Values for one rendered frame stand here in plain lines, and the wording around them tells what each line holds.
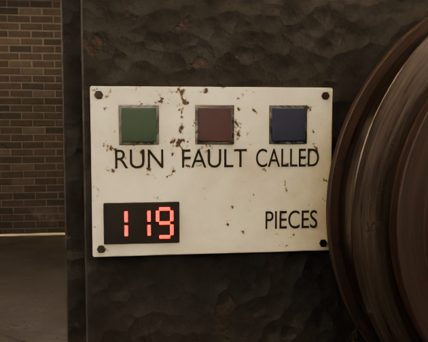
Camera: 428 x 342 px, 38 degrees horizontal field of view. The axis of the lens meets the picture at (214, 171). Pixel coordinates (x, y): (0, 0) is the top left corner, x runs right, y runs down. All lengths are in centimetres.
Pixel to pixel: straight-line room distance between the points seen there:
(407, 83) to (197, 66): 23
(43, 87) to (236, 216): 606
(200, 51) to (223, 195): 16
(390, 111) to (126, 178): 28
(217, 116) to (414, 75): 21
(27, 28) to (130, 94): 612
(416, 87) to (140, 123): 27
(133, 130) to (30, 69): 608
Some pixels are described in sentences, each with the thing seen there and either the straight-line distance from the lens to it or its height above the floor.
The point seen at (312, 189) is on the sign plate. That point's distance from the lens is 70.
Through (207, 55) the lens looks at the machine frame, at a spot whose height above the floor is 128.
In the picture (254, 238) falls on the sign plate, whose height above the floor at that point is 108.
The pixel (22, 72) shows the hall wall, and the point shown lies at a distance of 673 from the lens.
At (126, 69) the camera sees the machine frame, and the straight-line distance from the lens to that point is 69.
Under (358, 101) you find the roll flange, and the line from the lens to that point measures 64.
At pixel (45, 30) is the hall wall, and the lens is 674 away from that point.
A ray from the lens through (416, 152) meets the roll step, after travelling 57.
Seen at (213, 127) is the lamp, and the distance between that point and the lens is 66.
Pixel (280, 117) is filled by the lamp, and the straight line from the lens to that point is 68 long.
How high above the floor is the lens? 121
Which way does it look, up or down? 5 degrees down
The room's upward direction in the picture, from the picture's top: straight up
